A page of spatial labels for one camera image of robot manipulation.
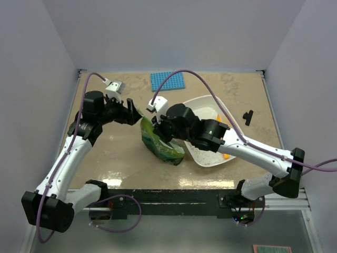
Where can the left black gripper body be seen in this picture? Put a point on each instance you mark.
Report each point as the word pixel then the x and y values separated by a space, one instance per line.
pixel 115 111

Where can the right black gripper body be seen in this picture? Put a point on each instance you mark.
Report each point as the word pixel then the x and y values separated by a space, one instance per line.
pixel 167 132

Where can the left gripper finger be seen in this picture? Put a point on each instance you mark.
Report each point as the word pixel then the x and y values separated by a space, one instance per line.
pixel 130 107
pixel 134 117

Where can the green litter bag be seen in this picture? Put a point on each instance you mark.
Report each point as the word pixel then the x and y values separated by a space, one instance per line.
pixel 172 152

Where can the white litter box tray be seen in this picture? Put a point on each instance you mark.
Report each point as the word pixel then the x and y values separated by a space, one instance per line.
pixel 205 107

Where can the orange plastic scoop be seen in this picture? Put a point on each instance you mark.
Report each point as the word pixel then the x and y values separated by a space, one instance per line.
pixel 225 156

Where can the black bag clip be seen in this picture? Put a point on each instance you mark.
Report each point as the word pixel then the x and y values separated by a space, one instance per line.
pixel 247 116

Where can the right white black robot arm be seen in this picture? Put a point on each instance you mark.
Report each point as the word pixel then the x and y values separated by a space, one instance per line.
pixel 282 166

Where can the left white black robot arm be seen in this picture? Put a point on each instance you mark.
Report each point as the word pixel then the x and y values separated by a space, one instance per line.
pixel 51 205

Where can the blue studded plate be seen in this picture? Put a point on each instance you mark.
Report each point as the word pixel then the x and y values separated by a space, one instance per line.
pixel 176 82

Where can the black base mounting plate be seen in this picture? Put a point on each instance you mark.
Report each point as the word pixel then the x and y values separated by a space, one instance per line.
pixel 162 202

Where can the pink green board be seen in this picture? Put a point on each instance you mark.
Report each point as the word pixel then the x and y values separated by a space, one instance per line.
pixel 271 249

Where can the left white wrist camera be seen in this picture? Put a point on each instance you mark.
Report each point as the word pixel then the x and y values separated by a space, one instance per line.
pixel 114 89

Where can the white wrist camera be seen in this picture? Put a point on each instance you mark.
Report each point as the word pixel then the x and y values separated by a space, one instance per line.
pixel 114 89
pixel 159 106

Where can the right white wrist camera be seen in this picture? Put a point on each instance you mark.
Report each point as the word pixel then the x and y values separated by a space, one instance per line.
pixel 159 106

